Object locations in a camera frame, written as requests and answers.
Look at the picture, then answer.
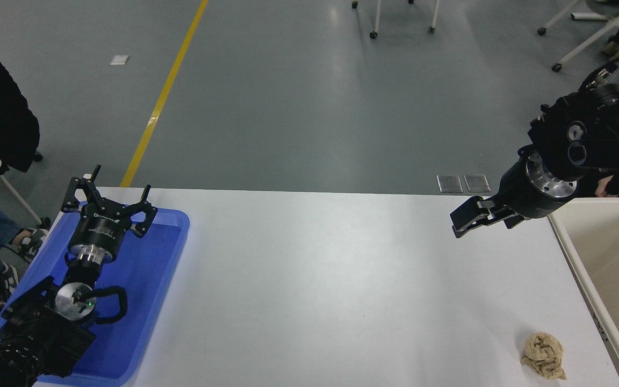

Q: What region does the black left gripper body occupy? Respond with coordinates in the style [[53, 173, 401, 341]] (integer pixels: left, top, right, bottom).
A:
[[69, 199, 129, 256]]

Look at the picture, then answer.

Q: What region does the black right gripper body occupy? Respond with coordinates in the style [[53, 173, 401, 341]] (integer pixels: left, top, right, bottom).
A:
[[495, 153, 578, 221]]

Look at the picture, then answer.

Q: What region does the metal floor plate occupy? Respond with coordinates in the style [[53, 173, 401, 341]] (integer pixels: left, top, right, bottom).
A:
[[464, 174, 491, 193], [437, 175, 464, 194]]

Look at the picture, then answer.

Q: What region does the person's hand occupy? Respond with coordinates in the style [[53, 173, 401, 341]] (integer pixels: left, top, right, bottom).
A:
[[595, 173, 619, 198]]

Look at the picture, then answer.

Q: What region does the blue plastic tray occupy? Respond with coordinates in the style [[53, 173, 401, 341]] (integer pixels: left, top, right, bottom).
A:
[[0, 203, 190, 386]]

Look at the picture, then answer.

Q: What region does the crumpled tan paper ball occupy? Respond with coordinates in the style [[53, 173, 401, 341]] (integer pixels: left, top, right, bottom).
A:
[[520, 332, 566, 381]]

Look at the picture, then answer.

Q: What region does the white wheeled chair base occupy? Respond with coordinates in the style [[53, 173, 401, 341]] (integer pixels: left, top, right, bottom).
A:
[[537, 0, 619, 73]]

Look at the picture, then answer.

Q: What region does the white wheeled stand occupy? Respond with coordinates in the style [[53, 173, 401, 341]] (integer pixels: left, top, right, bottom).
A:
[[350, 0, 440, 40]]

